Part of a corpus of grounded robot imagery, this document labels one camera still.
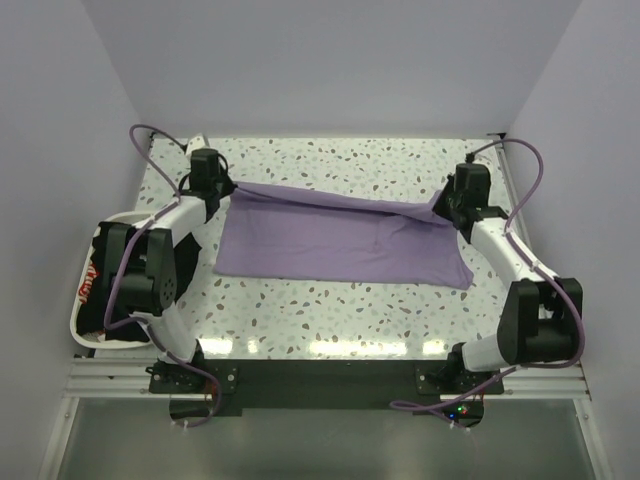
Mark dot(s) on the aluminium rail frame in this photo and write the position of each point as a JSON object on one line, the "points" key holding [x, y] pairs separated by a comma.
{"points": [[239, 318]]}

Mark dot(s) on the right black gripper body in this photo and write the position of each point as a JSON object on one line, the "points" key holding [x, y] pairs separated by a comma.
{"points": [[442, 204]]}

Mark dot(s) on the purple t-shirt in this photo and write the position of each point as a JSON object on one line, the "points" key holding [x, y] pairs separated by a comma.
{"points": [[290, 233]]}

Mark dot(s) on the black clothes in basket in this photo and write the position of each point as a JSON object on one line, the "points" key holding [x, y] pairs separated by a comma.
{"points": [[157, 274]]}

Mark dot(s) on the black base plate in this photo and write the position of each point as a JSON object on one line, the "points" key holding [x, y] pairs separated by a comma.
{"points": [[231, 387]]}

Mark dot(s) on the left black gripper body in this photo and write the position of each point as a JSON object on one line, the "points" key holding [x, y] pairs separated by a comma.
{"points": [[225, 185]]}

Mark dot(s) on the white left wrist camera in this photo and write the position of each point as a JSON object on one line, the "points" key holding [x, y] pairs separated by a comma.
{"points": [[196, 142]]}

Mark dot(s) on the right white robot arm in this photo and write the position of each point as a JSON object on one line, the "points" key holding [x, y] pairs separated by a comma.
{"points": [[541, 322]]}

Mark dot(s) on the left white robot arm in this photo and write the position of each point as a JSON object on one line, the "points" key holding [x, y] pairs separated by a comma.
{"points": [[168, 332]]}

